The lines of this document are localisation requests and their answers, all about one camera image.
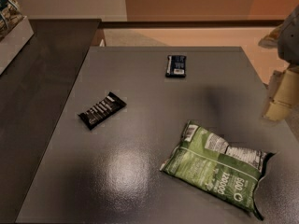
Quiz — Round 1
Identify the green jalapeno chip bag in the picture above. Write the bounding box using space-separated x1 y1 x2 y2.
160 121 273 220

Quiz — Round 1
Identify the dark side counter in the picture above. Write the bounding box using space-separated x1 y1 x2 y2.
0 19 100 224

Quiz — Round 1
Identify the black snack bar wrapper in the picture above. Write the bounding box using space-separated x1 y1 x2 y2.
78 92 127 130

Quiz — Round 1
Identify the white snack display box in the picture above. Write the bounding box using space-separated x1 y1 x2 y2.
0 0 34 75

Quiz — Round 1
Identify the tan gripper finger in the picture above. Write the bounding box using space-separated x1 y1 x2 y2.
263 67 299 121
258 24 283 49

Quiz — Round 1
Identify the dark blue snack bar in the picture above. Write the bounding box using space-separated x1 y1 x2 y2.
165 55 186 77

